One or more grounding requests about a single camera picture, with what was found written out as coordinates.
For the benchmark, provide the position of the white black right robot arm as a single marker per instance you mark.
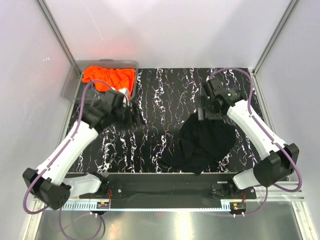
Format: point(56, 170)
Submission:
point(277, 158)

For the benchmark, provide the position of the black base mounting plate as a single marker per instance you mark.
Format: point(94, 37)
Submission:
point(168, 202)

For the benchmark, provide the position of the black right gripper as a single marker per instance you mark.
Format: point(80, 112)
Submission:
point(203, 102)

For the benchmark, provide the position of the aluminium front rail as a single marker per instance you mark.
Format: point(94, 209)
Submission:
point(282, 192)

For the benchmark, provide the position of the left aluminium frame post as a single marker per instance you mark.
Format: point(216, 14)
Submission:
point(45, 10)

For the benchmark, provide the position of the orange t shirt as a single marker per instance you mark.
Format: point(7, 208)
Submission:
point(115, 77)

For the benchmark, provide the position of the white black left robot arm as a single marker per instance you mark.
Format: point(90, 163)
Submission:
point(48, 182)

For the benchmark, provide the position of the clear plastic bin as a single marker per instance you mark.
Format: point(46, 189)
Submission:
point(73, 87)

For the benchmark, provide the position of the black t shirt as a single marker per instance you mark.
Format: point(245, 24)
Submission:
point(202, 144)

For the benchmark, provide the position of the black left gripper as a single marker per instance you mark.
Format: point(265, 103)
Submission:
point(137, 119)

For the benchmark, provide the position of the right aluminium frame post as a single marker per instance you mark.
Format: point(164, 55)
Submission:
point(291, 7)

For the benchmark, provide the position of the aluminium frame post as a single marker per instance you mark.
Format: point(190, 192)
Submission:
point(291, 7)
point(45, 10)

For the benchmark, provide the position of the white slotted cable duct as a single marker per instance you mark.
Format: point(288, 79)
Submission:
point(81, 205)

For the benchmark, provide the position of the right black connector box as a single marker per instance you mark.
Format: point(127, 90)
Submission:
point(238, 209)

